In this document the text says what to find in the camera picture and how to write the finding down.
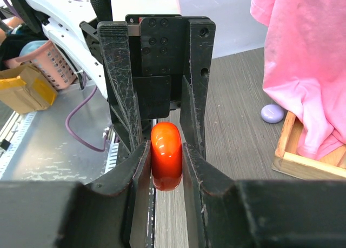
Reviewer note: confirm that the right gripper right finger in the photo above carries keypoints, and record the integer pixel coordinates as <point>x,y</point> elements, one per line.
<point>214,211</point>

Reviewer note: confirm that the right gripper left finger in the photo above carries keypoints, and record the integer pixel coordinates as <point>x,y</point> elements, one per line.
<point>120,202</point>

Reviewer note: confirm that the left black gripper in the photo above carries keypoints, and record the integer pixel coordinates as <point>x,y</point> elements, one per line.
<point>157,61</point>

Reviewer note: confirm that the red earbud case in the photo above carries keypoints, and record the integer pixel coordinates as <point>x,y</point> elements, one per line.
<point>166,156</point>

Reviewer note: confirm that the purple earbud case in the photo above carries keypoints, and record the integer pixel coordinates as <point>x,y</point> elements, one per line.
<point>272,113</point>

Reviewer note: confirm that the pink laundry basket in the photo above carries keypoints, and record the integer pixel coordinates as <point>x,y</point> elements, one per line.
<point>47,58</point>

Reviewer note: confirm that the cardboard box yellow tape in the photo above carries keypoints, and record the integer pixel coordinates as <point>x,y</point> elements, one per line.
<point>24,89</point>

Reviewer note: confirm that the pink t-shirt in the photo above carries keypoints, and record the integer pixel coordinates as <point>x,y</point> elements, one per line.
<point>304,67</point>

